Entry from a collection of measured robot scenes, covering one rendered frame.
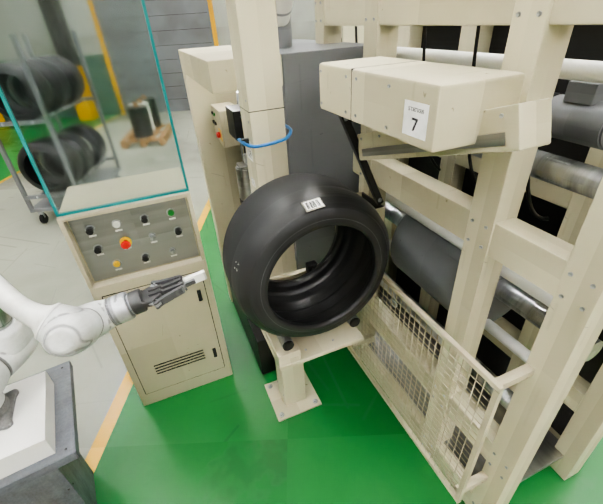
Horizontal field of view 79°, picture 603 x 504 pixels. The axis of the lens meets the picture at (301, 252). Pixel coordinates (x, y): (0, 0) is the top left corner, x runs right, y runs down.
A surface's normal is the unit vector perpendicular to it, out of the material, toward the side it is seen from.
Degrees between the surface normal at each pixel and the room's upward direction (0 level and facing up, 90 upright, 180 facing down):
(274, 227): 52
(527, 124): 72
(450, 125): 90
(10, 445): 1
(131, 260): 90
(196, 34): 90
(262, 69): 90
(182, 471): 0
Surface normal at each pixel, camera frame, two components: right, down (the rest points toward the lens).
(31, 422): -0.04, -0.85
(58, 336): 0.37, 0.11
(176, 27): 0.01, 0.54
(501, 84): 0.39, 0.48
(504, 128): -0.92, 0.25
